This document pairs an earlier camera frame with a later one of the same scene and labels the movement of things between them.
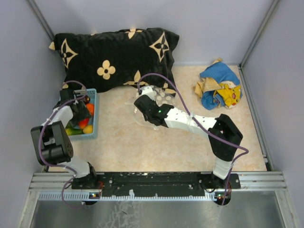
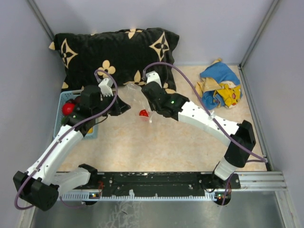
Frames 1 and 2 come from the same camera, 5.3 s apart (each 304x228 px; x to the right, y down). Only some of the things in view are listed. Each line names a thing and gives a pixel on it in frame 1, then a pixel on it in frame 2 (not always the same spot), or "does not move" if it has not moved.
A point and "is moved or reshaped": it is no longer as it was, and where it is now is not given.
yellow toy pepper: x=89 y=129 does not move
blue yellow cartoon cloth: x=219 y=86 does not move
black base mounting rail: x=157 y=184 does not move
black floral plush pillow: x=129 y=57 does not move
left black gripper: x=84 y=113 -> x=120 y=106
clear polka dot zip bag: x=161 y=96 is moved or reshaped
